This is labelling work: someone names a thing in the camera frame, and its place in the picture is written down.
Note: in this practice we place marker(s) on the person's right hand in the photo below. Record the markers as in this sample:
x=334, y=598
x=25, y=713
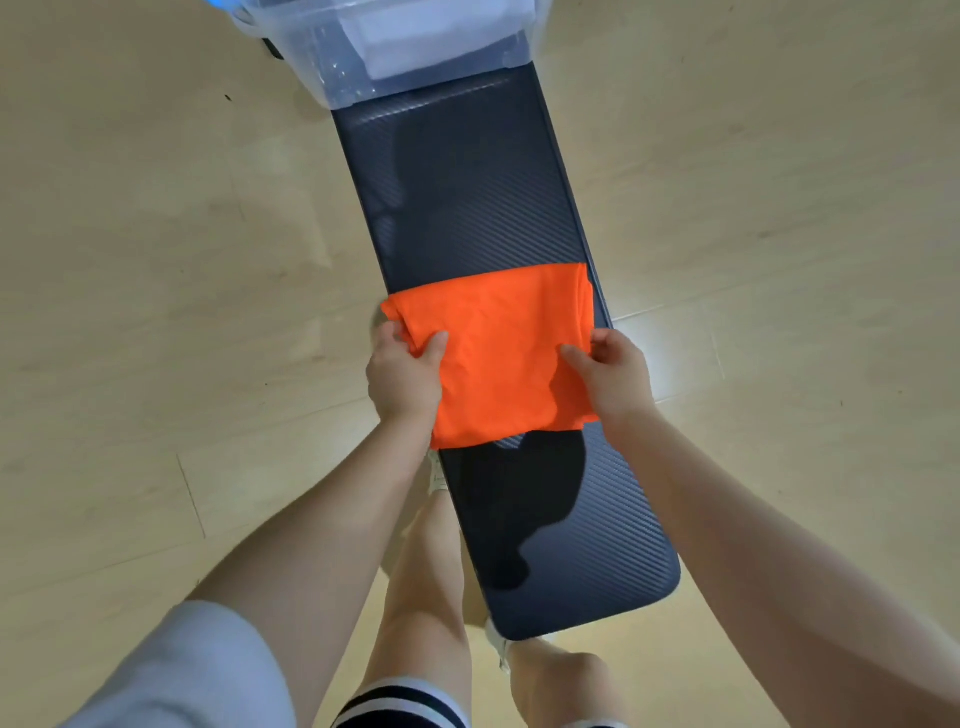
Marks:
x=619, y=379

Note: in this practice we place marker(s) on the person's left hand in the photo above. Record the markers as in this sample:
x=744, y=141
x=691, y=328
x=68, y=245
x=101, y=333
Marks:
x=403, y=382

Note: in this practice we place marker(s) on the person's right thumb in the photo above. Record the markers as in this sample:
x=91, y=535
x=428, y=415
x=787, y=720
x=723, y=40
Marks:
x=579, y=361

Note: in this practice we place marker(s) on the person's left thumb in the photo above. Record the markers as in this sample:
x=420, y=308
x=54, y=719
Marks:
x=435, y=349

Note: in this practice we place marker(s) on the orange cloth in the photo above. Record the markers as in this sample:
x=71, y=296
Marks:
x=499, y=352

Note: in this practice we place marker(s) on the person's left forearm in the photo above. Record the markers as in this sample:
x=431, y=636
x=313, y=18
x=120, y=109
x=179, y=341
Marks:
x=330, y=555

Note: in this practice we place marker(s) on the person's right forearm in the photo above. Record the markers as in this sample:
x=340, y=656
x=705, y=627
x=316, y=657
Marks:
x=750, y=570

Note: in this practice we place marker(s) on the white shoe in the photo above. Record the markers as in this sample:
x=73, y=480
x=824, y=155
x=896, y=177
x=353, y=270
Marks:
x=497, y=646
x=437, y=472

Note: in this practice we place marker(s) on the dark navy textured bench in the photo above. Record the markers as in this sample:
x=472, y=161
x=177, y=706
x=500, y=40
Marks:
x=465, y=187

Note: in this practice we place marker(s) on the person's left leg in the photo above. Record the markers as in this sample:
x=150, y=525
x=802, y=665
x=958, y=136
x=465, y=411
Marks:
x=424, y=600

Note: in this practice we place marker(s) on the person's leg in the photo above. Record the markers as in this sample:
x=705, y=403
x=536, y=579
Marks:
x=562, y=686
x=424, y=600

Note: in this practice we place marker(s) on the white folded cloth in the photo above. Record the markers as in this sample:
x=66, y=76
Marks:
x=427, y=34

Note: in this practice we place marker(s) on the person's right leg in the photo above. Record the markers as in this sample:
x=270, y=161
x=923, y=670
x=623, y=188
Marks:
x=562, y=686

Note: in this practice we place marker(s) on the clear plastic storage bin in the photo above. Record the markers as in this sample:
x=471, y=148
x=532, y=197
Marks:
x=315, y=45

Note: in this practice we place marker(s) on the black bench leg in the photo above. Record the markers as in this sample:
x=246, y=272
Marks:
x=273, y=48

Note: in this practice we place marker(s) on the black white striped shorts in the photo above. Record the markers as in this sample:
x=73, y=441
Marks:
x=405, y=709

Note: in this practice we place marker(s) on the light grey shirt sleeve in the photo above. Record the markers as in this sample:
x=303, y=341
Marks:
x=187, y=675

